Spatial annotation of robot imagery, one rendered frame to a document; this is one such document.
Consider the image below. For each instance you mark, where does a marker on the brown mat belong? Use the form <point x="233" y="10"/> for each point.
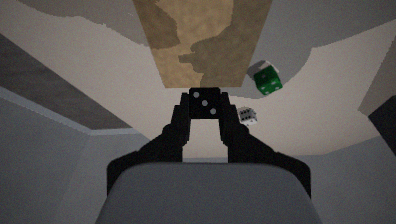
<point x="202" y="43"/>

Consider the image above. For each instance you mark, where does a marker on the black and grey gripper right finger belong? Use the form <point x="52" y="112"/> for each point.
<point x="244" y="147"/>

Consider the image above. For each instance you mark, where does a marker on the black die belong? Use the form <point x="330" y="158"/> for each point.
<point x="205" y="103"/>

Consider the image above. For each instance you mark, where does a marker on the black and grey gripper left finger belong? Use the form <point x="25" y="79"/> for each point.
<point x="168" y="145"/>

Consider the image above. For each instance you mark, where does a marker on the green die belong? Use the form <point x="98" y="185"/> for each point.
<point x="267" y="80"/>

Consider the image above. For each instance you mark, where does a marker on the white die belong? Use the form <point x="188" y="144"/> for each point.
<point x="248" y="117"/>

